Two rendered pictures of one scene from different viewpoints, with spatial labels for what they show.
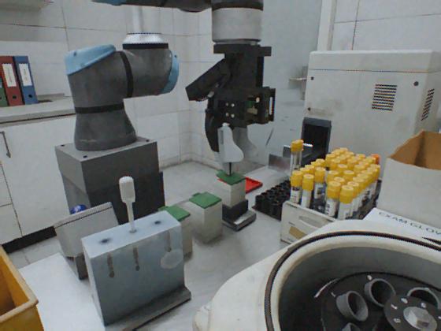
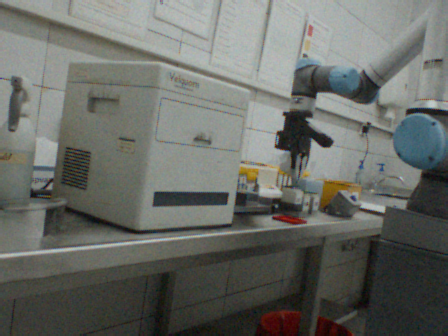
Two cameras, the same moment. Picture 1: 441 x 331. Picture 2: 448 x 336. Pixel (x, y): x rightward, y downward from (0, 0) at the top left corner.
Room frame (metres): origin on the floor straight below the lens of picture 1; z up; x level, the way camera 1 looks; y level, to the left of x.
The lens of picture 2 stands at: (1.80, -0.40, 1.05)
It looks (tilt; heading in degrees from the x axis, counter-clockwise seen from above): 3 degrees down; 173
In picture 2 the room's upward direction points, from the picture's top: 8 degrees clockwise
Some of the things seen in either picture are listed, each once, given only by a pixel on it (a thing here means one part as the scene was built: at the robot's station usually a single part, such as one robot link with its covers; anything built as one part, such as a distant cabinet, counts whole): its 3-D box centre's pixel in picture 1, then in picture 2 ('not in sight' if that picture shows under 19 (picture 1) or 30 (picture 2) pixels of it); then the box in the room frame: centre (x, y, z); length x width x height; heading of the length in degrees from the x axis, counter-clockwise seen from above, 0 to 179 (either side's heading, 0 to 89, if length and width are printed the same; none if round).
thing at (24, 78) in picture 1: (23, 79); not in sight; (1.98, 1.37, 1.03); 0.26 x 0.08 x 0.31; 44
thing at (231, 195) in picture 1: (228, 194); (291, 198); (0.46, -0.01, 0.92); 0.05 x 0.04 x 0.06; 45
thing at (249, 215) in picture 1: (228, 207); (290, 208); (0.46, -0.01, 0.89); 0.09 x 0.05 x 0.04; 46
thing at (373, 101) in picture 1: (370, 109); (156, 146); (0.78, -0.42, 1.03); 0.31 x 0.27 x 0.30; 135
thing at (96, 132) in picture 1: (103, 123); (441, 196); (0.70, 0.30, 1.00); 0.15 x 0.15 x 0.10
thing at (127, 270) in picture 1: (138, 267); (308, 194); (0.26, 0.10, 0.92); 0.10 x 0.07 x 0.10; 127
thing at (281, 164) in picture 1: (301, 152); (237, 201); (0.71, -0.21, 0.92); 0.21 x 0.07 x 0.05; 135
